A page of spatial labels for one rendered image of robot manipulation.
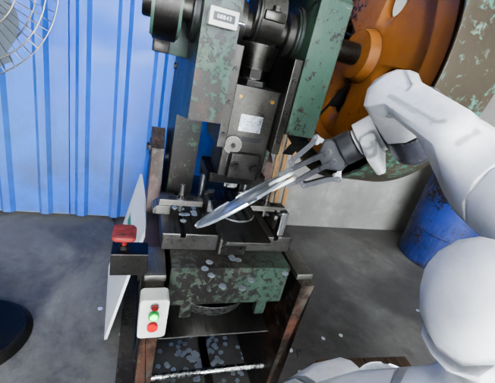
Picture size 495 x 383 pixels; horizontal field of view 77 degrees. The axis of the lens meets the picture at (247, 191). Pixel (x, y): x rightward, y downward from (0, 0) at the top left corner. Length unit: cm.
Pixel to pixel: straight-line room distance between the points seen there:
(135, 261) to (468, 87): 92
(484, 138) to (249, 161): 66
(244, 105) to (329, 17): 32
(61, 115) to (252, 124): 148
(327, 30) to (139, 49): 136
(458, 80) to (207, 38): 59
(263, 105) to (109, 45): 132
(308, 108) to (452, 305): 75
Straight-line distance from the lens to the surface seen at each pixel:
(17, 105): 228
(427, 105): 53
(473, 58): 89
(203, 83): 88
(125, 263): 93
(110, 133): 221
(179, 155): 123
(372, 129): 73
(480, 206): 44
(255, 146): 100
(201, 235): 102
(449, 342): 34
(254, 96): 96
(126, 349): 156
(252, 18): 100
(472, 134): 48
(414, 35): 105
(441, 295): 33
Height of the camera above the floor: 125
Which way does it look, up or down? 23 degrees down
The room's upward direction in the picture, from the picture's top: 14 degrees clockwise
